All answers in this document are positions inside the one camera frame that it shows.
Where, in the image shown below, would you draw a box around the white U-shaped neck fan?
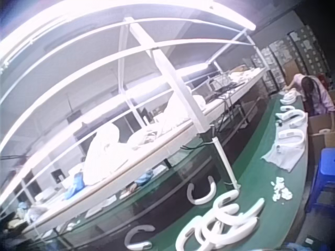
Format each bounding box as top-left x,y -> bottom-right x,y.
276,105 -> 309,129
124,225 -> 154,250
276,129 -> 306,146
279,93 -> 298,106
186,175 -> 217,206

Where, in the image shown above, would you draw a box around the black conveyor belt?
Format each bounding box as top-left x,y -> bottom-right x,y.
39,90 -> 270,251

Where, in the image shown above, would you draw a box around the heap of white neck fans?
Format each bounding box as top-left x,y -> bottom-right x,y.
173,189 -> 266,251

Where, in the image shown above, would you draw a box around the fluorescent light tube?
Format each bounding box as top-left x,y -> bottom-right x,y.
0,0 -> 256,87

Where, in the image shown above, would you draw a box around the white crumpled paper scraps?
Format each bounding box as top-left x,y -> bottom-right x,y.
270,176 -> 293,202

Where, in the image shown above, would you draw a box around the open cardboard box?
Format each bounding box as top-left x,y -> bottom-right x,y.
307,112 -> 335,164

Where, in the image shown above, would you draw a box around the blue plastic stool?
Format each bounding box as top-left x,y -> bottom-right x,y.
305,147 -> 335,213

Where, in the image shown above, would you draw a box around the white workstation frame shelf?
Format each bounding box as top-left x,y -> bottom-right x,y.
0,16 -> 271,251

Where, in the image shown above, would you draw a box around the wall of stacked cartons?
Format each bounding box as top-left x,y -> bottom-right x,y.
250,25 -> 333,95

